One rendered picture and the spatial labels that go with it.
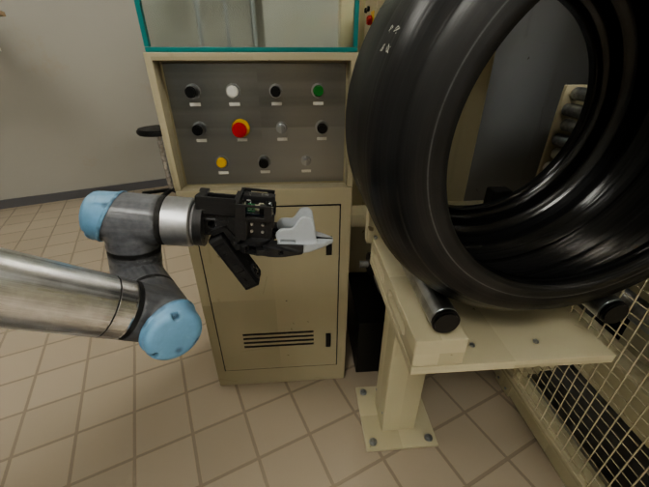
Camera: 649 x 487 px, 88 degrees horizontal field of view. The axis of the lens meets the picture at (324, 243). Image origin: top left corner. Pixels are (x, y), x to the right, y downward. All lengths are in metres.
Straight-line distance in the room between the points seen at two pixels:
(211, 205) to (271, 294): 0.79
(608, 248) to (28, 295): 0.82
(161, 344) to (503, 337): 0.58
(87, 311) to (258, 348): 1.07
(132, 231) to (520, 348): 0.67
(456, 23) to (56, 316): 0.49
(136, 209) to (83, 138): 3.55
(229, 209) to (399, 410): 1.07
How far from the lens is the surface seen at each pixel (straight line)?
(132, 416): 1.69
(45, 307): 0.43
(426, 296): 0.59
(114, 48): 3.98
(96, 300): 0.44
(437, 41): 0.40
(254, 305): 1.30
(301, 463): 1.42
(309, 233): 0.52
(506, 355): 0.70
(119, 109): 4.01
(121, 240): 0.56
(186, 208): 0.52
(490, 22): 0.41
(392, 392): 1.31
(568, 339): 0.79
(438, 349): 0.60
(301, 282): 1.23
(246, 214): 0.50
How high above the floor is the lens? 1.26
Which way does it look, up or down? 29 degrees down
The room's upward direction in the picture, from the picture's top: straight up
